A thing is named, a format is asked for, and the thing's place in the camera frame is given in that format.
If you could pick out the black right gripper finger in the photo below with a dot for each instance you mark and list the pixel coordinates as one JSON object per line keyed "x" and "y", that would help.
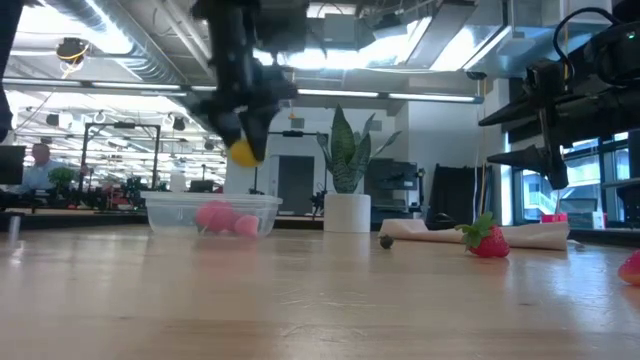
{"x": 535, "y": 157}
{"x": 520, "y": 116}

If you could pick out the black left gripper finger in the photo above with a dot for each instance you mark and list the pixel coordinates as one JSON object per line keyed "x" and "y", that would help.
{"x": 259, "y": 130}
{"x": 227, "y": 125}

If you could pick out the yellow lemon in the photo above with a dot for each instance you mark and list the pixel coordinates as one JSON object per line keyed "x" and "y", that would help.
{"x": 241, "y": 156}

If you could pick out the pink ball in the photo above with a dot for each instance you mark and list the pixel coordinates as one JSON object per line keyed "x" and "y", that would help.
{"x": 215, "y": 216}

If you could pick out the pink raspberry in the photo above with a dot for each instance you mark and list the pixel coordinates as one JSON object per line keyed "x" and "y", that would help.
{"x": 247, "y": 225}

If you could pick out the red strawberry with leafy stem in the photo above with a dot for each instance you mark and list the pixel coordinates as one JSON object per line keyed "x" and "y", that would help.
{"x": 492, "y": 245}

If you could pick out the small red strawberry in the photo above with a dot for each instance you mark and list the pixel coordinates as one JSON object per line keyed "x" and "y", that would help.
{"x": 631, "y": 269}

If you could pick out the small dark berry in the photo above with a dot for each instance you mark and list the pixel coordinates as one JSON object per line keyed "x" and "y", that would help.
{"x": 386, "y": 242}

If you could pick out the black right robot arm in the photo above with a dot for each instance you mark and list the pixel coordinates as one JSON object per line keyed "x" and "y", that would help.
{"x": 620, "y": 50}

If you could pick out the clear plastic tupperware container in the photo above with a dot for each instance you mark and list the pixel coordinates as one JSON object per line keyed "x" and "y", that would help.
{"x": 165, "y": 215}

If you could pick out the red box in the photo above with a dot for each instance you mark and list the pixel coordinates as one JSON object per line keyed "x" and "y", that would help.
{"x": 554, "y": 218}

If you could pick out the grey door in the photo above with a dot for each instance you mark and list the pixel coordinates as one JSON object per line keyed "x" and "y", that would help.
{"x": 296, "y": 185}

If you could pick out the large window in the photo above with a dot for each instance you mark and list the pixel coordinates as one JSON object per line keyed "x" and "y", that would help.
{"x": 590, "y": 200}

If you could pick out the black hanging cover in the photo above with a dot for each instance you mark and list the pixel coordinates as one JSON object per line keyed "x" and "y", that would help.
{"x": 455, "y": 195}

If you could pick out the green snake plant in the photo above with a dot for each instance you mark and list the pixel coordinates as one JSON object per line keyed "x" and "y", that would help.
{"x": 347, "y": 160}

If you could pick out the white plant pot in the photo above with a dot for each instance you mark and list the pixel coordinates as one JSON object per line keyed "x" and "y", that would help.
{"x": 347, "y": 214}

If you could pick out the black background equipment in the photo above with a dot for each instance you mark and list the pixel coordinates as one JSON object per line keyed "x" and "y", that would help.
{"x": 395, "y": 180}

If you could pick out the small green background plant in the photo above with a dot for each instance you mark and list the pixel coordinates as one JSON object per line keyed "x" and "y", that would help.
{"x": 62, "y": 176}

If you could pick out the black ceiling dome device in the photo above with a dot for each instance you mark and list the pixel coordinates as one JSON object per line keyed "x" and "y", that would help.
{"x": 71, "y": 49}

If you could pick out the person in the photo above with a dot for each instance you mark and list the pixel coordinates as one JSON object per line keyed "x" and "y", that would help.
{"x": 40, "y": 172}

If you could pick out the black background monitor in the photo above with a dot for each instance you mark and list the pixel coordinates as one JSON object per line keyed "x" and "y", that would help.
{"x": 11, "y": 165}

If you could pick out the black background rig frame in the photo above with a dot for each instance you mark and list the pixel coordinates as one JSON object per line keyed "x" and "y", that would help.
{"x": 120, "y": 125}
{"x": 292, "y": 133}

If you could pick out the small security camera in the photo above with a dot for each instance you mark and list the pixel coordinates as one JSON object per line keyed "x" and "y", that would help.
{"x": 476, "y": 75}

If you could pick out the long ceiling light rail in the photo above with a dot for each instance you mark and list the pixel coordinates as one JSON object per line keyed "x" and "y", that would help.
{"x": 425, "y": 96}

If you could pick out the silver ceiling duct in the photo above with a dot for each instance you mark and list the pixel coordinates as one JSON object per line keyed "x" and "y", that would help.
{"x": 150, "y": 55}

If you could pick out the silver metal post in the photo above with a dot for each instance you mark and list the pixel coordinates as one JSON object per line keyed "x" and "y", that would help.
{"x": 14, "y": 230}

